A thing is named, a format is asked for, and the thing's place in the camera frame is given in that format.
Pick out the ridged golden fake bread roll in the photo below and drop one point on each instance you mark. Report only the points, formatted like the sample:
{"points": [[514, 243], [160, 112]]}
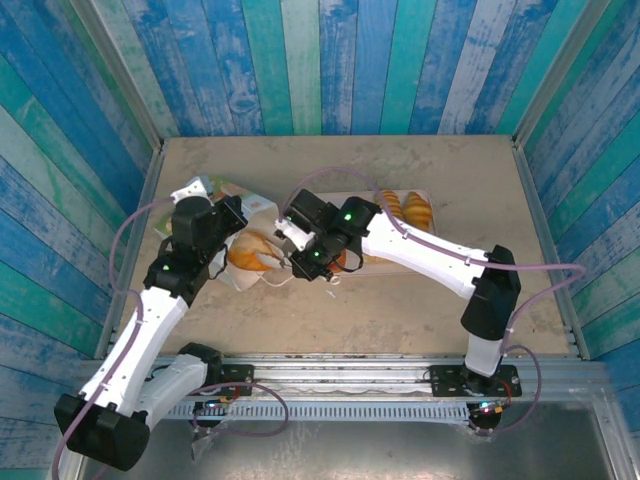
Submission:
{"points": [[392, 200]]}

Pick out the large golden fake croissant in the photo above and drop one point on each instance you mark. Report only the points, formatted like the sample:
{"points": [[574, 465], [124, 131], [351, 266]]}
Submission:
{"points": [[419, 210]]}

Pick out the aluminium corner post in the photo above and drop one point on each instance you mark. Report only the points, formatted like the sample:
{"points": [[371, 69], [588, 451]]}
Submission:
{"points": [[555, 75], [122, 80]]}

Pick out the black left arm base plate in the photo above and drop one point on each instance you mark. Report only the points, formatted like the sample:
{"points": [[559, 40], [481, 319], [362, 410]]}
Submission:
{"points": [[242, 372]]}

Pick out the aluminium side rail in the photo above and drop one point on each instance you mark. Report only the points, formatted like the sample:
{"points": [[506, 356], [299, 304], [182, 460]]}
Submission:
{"points": [[537, 200], [156, 160]]}

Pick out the circuit board with LEDs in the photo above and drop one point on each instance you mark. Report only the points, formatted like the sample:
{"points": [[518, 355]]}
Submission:
{"points": [[215, 403], [490, 407]]}

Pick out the white printed paper bag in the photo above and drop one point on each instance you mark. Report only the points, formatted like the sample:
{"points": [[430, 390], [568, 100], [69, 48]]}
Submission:
{"points": [[255, 202]]}

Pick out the clear plastic scrap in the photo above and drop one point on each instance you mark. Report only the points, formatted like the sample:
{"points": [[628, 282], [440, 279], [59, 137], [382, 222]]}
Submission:
{"points": [[200, 445]]}

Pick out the orange glazed fake bread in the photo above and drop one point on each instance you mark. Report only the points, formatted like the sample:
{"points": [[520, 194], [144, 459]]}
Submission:
{"points": [[341, 262]]}

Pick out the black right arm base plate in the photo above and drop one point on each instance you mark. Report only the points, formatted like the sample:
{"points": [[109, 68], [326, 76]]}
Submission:
{"points": [[445, 380]]}

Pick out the aluminium mounting rail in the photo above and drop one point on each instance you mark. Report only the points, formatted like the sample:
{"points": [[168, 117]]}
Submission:
{"points": [[340, 372]]}

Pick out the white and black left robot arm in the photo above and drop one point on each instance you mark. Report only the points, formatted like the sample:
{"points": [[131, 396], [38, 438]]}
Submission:
{"points": [[137, 340]]}

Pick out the pale rectangular tray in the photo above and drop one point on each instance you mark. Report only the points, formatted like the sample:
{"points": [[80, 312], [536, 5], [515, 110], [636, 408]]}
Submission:
{"points": [[380, 268]]}

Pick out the shiny steel panel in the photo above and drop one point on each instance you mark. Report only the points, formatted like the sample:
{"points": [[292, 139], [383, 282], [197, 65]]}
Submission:
{"points": [[350, 450]]}

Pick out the small white paper scrap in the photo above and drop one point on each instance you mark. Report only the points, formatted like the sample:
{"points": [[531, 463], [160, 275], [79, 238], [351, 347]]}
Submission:
{"points": [[331, 294]]}

